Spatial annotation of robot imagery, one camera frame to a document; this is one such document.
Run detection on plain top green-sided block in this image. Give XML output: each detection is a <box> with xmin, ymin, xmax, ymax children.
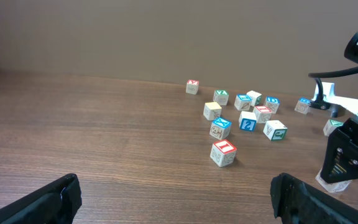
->
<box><xmin>247</xmin><ymin>90</ymin><xmax>262</xmax><ymax>106</ymax></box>

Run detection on green N letter block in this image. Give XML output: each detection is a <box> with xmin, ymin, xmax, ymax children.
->
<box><xmin>323</xmin><ymin>119</ymin><xmax>344</xmax><ymax>137</ymax></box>

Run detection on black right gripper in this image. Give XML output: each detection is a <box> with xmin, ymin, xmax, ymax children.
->
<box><xmin>320</xmin><ymin>118</ymin><xmax>358</xmax><ymax>184</ymax></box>

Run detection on green Z letter block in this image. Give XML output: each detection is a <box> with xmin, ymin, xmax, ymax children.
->
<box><xmin>213</xmin><ymin>90</ymin><xmax>229</xmax><ymax>106</ymax></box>

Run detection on blue D letter block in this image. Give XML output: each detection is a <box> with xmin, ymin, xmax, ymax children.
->
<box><xmin>264</xmin><ymin>96</ymin><xmax>280</xmax><ymax>114</ymax></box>

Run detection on red I letter block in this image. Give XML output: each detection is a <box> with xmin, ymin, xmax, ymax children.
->
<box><xmin>210</xmin><ymin>139</ymin><xmax>237</xmax><ymax>167</ymax></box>

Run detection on red Y letter block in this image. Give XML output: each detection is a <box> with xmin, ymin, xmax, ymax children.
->
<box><xmin>186</xmin><ymin>80</ymin><xmax>200</xmax><ymax>95</ymax></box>

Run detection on yellow O letter block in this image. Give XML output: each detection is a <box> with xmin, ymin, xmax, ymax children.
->
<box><xmin>315</xmin><ymin>170</ymin><xmax>352</xmax><ymax>193</ymax></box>

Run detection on blue 2 number block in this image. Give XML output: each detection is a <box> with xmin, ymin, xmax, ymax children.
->
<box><xmin>239</xmin><ymin>111</ymin><xmax>257</xmax><ymax>132</ymax></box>

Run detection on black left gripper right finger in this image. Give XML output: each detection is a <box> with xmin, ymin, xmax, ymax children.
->
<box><xmin>270</xmin><ymin>173</ymin><xmax>358</xmax><ymax>224</ymax></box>

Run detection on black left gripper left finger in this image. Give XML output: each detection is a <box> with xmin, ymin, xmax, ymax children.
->
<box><xmin>0</xmin><ymin>173</ymin><xmax>82</xmax><ymax>224</ymax></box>

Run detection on blue X letter block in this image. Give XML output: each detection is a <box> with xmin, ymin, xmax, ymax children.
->
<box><xmin>209</xmin><ymin>118</ymin><xmax>232</xmax><ymax>140</ymax></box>

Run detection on blue L letter block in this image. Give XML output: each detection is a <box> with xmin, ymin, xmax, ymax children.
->
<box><xmin>234</xmin><ymin>95</ymin><xmax>252</xmax><ymax>111</ymax></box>

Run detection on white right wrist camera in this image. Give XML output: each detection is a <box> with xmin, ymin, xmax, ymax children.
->
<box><xmin>310</xmin><ymin>80</ymin><xmax>358</xmax><ymax>117</ymax></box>

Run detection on green J letter block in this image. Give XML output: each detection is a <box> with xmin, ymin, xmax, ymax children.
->
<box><xmin>263</xmin><ymin>120</ymin><xmax>288</xmax><ymax>141</ymax></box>

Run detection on yellow top block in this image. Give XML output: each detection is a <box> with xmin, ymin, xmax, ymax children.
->
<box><xmin>203</xmin><ymin>101</ymin><xmax>222</xmax><ymax>121</ymax></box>

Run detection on blue symbol block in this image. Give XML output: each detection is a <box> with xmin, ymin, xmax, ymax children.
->
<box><xmin>295</xmin><ymin>98</ymin><xmax>311</xmax><ymax>114</ymax></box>

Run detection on red E letter block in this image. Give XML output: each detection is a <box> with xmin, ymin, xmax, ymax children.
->
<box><xmin>253</xmin><ymin>106</ymin><xmax>272</xmax><ymax>123</ymax></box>

